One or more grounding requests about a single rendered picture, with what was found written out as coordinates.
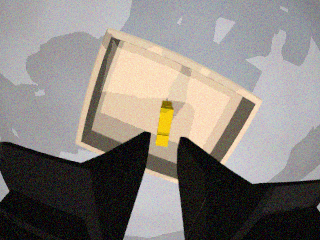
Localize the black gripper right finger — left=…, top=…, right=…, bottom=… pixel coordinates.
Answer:
left=177, top=137, right=320, bottom=240

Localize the yellow blade fuse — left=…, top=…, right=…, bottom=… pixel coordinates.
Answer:
left=155, top=99, right=173, bottom=147

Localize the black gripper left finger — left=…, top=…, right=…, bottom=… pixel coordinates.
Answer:
left=0, top=132, right=151, bottom=240

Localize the beige shallow tray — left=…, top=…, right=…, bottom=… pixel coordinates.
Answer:
left=75, top=28, right=263, bottom=184

